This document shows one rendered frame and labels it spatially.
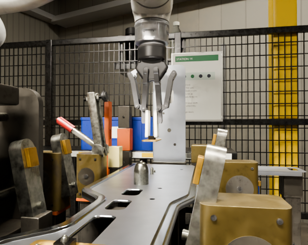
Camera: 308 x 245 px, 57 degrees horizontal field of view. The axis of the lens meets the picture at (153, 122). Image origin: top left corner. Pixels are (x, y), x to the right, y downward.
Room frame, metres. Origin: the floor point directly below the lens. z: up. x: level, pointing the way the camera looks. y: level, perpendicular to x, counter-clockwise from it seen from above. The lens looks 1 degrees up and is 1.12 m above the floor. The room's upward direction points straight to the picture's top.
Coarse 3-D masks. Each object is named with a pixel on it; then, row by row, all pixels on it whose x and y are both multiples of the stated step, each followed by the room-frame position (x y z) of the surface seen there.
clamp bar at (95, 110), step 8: (88, 96) 0.75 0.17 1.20; (96, 96) 0.76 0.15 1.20; (104, 96) 0.75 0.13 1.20; (88, 104) 0.75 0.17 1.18; (96, 104) 0.75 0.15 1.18; (96, 112) 0.75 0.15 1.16; (96, 120) 0.75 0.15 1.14; (96, 128) 0.75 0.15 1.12; (96, 136) 0.75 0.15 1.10; (104, 136) 0.77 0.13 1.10; (96, 144) 0.75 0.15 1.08; (104, 144) 0.77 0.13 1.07; (104, 152) 0.77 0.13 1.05
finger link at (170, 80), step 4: (172, 72) 0.72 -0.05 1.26; (172, 76) 0.72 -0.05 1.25; (168, 80) 0.72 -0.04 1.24; (172, 80) 0.72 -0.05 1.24; (168, 84) 0.72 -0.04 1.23; (172, 84) 0.73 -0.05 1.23; (168, 88) 0.72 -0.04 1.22; (168, 92) 0.72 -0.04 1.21; (168, 96) 0.72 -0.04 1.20; (164, 100) 0.72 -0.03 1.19; (168, 100) 0.72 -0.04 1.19; (164, 104) 0.72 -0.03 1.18; (168, 104) 0.72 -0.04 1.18
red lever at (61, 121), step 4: (56, 120) 0.78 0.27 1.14; (60, 120) 0.77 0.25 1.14; (64, 120) 0.78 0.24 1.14; (60, 124) 0.77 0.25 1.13; (64, 124) 0.77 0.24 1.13; (68, 124) 0.77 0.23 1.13; (72, 124) 0.78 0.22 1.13; (64, 128) 0.78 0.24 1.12; (68, 128) 0.77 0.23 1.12; (72, 128) 0.77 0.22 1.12; (72, 132) 0.77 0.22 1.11; (76, 132) 0.77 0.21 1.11; (80, 132) 0.77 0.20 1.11; (80, 136) 0.76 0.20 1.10; (84, 136) 0.76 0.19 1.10; (84, 140) 0.76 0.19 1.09; (88, 140) 0.76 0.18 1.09; (92, 140) 0.77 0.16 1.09; (92, 144) 0.76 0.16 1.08; (104, 148) 0.76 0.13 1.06
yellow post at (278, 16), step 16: (272, 0) 1.24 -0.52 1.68; (288, 0) 1.22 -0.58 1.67; (272, 16) 1.24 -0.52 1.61; (288, 16) 1.22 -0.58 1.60; (288, 48) 1.22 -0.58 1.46; (288, 64) 1.22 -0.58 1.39; (288, 80) 1.22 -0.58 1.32; (288, 96) 1.22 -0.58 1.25; (288, 112) 1.22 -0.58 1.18; (288, 128) 1.22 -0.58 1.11; (288, 144) 1.22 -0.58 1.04; (288, 160) 1.22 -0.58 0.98
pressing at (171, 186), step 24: (168, 168) 0.83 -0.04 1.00; (192, 168) 0.83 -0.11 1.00; (96, 192) 0.52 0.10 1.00; (120, 192) 0.53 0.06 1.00; (144, 192) 0.53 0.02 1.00; (168, 192) 0.53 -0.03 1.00; (192, 192) 0.54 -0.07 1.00; (72, 216) 0.38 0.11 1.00; (96, 216) 0.40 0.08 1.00; (120, 216) 0.39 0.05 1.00; (144, 216) 0.39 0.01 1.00; (168, 216) 0.40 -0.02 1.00; (0, 240) 0.30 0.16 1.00; (24, 240) 0.31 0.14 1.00; (96, 240) 0.31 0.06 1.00; (120, 240) 0.31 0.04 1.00; (144, 240) 0.31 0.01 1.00; (168, 240) 0.33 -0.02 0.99
